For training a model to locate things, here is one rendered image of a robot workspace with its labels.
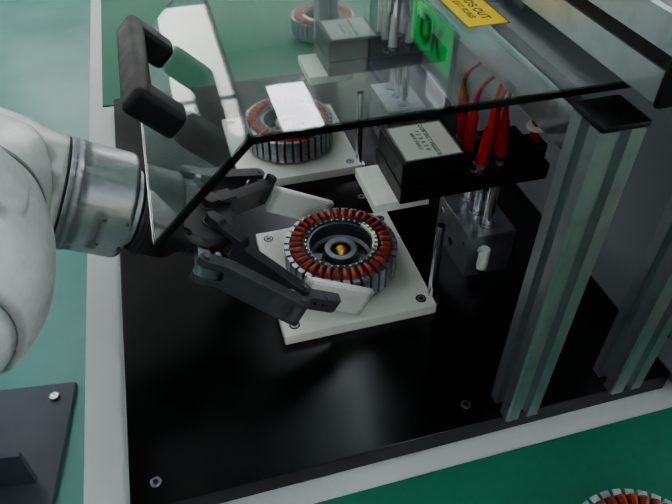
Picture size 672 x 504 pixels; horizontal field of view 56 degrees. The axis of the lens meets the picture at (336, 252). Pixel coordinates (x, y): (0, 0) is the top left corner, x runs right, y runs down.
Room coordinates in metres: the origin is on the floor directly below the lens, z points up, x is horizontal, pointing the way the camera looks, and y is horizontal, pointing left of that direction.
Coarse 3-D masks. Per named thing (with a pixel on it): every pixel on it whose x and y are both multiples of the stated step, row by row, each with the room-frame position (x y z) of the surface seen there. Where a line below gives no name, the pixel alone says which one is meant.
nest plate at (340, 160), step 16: (336, 144) 0.69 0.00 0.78; (240, 160) 0.65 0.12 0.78; (256, 160) 0.65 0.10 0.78; (320, 160) 0.65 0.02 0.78; (336, 160) 0.65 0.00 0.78; (352, 160) 0.65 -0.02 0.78; (288, 176) 0.62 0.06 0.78; (304, 176) 0.62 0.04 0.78; (320, 176) 0.63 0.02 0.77; (336, 176) 0.64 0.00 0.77
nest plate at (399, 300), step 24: (384, 216) 0.54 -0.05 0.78; (264, 240) 0.50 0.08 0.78; (408, 264) 0.47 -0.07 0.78; (384, 288) 0.43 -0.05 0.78; (408, 288) 0.43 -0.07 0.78; (312, 312) 0.40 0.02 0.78; (336, 312) 0.40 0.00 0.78; (384, 312) 0.40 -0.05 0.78; (408, 312) 0.40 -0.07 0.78; (432, 312) 0.41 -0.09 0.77; (288, 336) 0.37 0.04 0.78; (312, 336) 0.38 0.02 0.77
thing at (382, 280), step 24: (312, 216) 0.50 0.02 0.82; (336, 216) 0.50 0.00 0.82; (360, 216) 0.50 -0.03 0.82; (288, 240) 0.47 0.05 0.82; (312, 240) 0.48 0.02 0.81; (336, 240) 0.47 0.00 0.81; (360, 240) 0.49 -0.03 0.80; (384, 240) 0.46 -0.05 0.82; (288, 264) 0.44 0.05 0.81; (312, 264) 0.43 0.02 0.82; (336, 264) 0.45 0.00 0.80; (360, 264) 0.43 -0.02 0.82; (384, 264) 0.43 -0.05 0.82
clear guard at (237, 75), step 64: (192, 0) 0.45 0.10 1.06; (256, 0) 0.43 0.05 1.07; (320, 0) 0.43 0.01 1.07; (384, 0) 0.43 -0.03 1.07; (512, 0) 0.43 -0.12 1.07; (192, 64) 0.37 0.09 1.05; (256, 64) 0.34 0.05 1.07; (320, 64) 0.34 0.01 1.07; (384, 64) 0.34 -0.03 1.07; (448, 64) 0.34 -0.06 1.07; (512, 64) 0.34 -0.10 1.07; (576, 64) 0.34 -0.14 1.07; (192, 128) 0.31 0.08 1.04; (256, 128) 0.27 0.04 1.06; (320, 128) 0.27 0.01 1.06; (192, 192) 0.26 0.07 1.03
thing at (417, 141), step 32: (384, 128) 0.50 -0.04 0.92; (416, 128) 0.50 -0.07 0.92; (448, 128) 0.50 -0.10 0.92; (512, 128) 0.54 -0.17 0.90; (384, 160) 0.49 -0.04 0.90; (416, 160) 0.45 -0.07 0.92; (448, 160) 0.46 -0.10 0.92; (512, 160) 0.49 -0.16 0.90; (544, 160) 0.49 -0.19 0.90; (384, 192) 0.46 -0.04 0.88; (416, 192) 0.45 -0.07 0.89; (448, 192) 0.45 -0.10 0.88; (480, 192) 0.50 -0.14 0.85
